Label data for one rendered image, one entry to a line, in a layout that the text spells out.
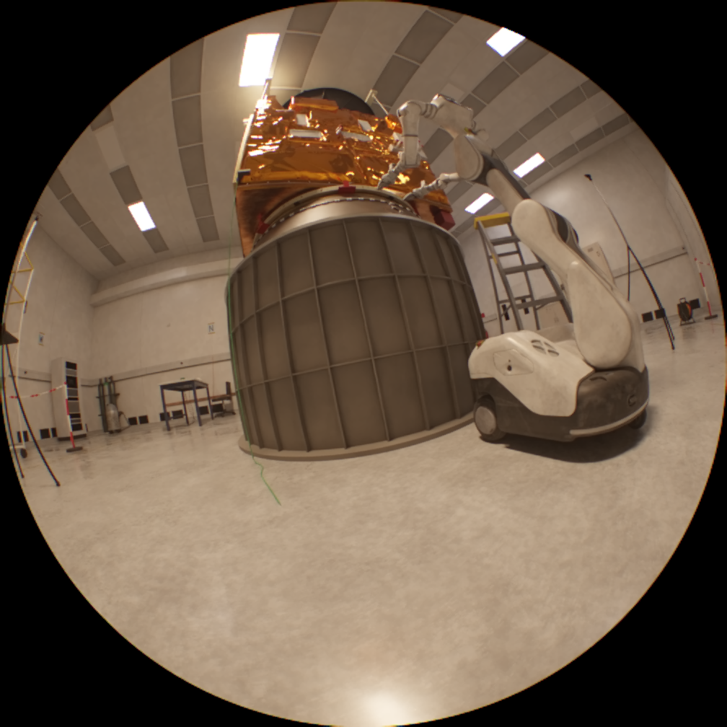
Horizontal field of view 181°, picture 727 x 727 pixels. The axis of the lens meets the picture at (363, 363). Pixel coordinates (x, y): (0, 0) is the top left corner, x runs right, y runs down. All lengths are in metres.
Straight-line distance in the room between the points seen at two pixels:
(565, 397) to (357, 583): 0.57
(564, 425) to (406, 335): 0.77
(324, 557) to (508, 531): 0.34
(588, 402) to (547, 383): 0.12
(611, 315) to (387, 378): 0.88
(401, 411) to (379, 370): 0.21
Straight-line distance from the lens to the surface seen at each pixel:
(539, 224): 0.81
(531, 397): 0.67
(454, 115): 1.37
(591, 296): 0.71
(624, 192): 8.84
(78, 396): 7.73
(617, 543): 0.47
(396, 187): 2.21
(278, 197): 1.93
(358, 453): 0.98
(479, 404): 0.88
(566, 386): 0.61
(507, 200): 0.98
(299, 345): 1.11
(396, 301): 1.11
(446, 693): 0.33
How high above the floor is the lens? 0.32
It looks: 4 degrees up
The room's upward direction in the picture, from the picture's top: 11 degrees counter-clockwise
